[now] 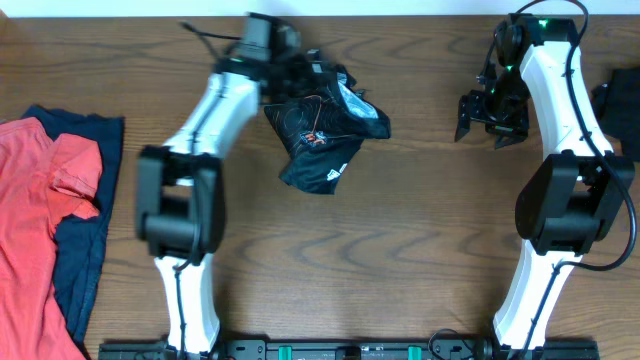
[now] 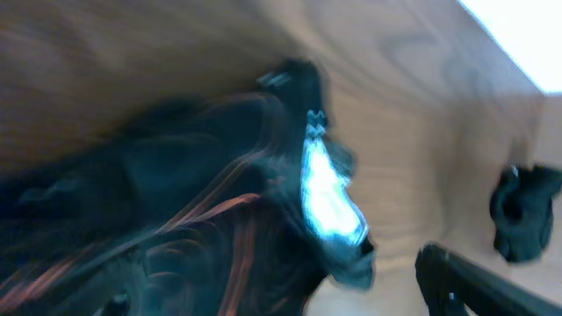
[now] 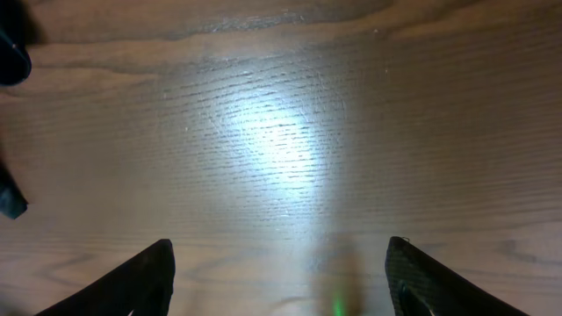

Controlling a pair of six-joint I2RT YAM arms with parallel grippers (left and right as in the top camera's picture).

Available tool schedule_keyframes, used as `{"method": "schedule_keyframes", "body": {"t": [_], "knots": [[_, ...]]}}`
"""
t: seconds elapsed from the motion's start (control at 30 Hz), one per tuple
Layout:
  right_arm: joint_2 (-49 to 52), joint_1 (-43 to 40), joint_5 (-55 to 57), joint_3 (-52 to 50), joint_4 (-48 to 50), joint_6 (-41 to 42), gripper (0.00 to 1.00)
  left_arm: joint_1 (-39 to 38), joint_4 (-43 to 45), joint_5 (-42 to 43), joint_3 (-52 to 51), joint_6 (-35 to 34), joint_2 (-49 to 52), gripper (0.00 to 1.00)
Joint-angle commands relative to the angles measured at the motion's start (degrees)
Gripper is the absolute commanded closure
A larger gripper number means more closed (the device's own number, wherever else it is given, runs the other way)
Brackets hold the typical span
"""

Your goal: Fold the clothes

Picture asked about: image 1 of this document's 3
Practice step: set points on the black garment at right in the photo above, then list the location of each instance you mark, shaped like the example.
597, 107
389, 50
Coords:
616, 107

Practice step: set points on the black patterned sports jersey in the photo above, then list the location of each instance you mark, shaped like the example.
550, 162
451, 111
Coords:
324, 125

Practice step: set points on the red shirt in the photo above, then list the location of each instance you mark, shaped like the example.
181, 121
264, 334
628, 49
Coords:
43, 180

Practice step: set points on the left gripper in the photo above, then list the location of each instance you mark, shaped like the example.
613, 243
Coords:
300, 86

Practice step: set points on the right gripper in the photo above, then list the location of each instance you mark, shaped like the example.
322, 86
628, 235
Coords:
470, 108

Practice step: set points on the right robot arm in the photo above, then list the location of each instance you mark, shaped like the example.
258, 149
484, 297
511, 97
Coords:
533, 71

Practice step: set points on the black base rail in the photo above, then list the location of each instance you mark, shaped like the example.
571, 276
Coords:
443, 348

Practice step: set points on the navy blue shirt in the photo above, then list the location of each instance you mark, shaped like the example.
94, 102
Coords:
82, 243

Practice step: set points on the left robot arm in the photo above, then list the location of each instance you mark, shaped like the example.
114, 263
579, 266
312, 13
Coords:
180, 199

